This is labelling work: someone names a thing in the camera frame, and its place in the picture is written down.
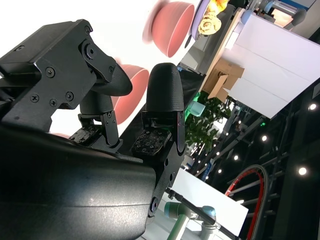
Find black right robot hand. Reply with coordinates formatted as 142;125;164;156
0;19;187;240

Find pink plastic bowl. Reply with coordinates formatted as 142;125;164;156
142;1;195;58
113;64;150;125

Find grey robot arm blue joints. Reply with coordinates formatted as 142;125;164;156
163;201;219;240

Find black tripod rod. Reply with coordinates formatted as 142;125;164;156
165;187;237;238

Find green leafy plant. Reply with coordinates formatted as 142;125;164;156
184;96;233;154

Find pale green pot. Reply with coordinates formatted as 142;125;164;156
189;100;206;118

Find brown cardboard box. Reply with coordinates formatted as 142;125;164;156
201;58;245;103

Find lavender plate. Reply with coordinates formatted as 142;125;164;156
185;0;215;49

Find large white panel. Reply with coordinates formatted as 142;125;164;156
221;12;320;120

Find orange bread piece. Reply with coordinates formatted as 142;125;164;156
209;0;230;13

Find red hoop frame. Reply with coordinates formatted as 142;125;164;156
224;164;266;240

